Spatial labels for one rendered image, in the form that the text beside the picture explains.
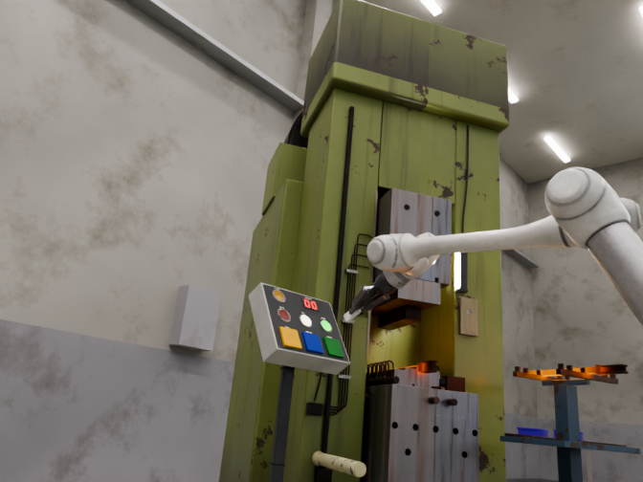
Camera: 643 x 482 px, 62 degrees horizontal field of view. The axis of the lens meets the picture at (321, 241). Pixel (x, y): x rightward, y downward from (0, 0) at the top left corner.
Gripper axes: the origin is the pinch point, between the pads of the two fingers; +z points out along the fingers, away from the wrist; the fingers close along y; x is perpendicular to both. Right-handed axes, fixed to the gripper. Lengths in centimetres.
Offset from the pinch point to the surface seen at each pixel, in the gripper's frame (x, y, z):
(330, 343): -5.0, -1.6, 12.4
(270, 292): 12.9, -23.7, 13.1
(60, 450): 109, 28, 340
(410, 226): 45, 39, -17
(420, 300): 15.3, 44.8, -3.2
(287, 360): -11.4, -19.2, 17.7
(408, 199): 56, 38, -23
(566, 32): 572, 575, -158
